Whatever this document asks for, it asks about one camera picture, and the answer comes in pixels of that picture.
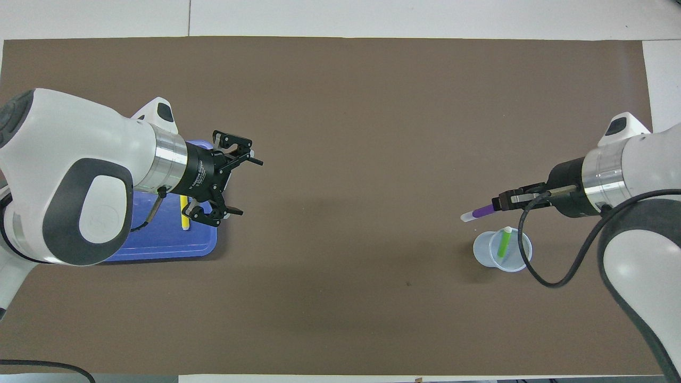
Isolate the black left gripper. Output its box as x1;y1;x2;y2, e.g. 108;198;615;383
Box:
178;130;264;227

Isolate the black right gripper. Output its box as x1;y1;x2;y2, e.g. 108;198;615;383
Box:
492;157;603;219

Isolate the purple marker pen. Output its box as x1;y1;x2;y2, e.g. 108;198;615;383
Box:
460;203;499;223

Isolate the translucent plastic cup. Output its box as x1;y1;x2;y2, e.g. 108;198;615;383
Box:
473;227;533;273

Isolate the blue plastic tray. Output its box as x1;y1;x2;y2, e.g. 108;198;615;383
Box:
100;139;219;262

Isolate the brown table mat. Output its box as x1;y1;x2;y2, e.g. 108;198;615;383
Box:
0;36;679;376

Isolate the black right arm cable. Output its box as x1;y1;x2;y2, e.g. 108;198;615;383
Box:
519;185;681;289

